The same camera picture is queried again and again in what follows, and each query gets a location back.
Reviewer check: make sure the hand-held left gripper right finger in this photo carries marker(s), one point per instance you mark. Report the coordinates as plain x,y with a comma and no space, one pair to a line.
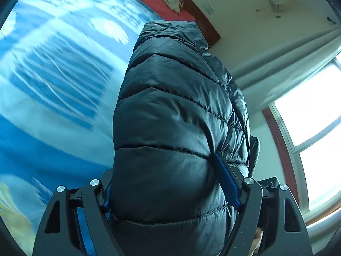
226,179

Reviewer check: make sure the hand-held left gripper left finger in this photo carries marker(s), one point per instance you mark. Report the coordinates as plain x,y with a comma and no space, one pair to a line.
106,201

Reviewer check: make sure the black puffer jacket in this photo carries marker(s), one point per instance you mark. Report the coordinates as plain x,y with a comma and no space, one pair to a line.
173,117

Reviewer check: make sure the white curtain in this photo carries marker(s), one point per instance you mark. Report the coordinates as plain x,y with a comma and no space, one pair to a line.
287,58

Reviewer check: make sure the blue printed bed sheet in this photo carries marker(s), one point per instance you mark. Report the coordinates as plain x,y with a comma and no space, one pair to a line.
53,72

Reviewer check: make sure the brown wooden headboard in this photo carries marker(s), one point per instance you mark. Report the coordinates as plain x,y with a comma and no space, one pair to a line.
203,25

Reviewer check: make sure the window with brown frame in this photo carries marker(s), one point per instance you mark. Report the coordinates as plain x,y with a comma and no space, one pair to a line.
314,138

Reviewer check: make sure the white wall outlet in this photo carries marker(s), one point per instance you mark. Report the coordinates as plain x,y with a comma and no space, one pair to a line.
208,8

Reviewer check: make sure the black wall hook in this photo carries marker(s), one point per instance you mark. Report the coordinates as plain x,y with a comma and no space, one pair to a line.
330,20

